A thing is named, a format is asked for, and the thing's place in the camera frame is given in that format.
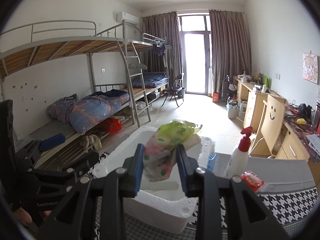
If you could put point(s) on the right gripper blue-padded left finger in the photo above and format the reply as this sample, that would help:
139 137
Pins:
123 182

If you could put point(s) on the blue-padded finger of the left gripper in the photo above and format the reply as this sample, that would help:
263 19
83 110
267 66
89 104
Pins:
52 142

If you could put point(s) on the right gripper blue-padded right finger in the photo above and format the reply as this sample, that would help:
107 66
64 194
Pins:
199 183

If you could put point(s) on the green pink plastic bag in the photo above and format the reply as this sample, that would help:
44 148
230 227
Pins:
160 150

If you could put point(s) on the person's left hand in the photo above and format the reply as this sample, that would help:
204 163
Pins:
24 218

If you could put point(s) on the white styrofoam box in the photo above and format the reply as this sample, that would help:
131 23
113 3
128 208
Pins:
160 204

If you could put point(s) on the white lotion pump bottle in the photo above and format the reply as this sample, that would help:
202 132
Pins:
239 157

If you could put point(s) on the blue orange plaid quilt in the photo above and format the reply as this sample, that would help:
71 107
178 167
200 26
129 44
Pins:
85 113

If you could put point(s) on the red snack packet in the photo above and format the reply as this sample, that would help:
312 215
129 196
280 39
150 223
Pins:
252 180

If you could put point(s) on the red plastic bag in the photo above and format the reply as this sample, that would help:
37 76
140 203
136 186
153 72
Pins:
111 125

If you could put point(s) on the white bucket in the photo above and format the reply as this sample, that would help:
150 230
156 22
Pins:
232 109

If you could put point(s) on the orange box on floor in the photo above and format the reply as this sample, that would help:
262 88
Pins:
215 97

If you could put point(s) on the metal bunk bed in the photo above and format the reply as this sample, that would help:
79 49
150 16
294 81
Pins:
45 61

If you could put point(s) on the wooden smiley face chair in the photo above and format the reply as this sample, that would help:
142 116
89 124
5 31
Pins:
269 129

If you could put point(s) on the black folding chair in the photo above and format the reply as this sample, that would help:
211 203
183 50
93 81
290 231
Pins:
175 90

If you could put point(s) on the far blue plaid bedding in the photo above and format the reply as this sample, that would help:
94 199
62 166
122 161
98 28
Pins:
151 80

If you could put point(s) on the light wooden desk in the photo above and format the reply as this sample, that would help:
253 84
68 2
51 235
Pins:
292 143

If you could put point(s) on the yellow object on desk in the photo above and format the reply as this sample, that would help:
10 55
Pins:
301 121

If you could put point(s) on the right brown curtain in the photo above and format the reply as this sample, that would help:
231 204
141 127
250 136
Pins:
231 46

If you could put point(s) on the brown curtain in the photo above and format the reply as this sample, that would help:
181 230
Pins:
162 31
231 46

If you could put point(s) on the white air conditioner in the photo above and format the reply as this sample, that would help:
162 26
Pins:
128 18

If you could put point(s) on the glass balcony door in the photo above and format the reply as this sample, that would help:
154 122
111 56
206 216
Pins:
195 33

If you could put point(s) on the left brown curtain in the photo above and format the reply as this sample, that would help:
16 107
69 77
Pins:
162 31

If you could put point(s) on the pink cartoon wall picture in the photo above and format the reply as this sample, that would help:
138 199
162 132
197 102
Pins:
310 67

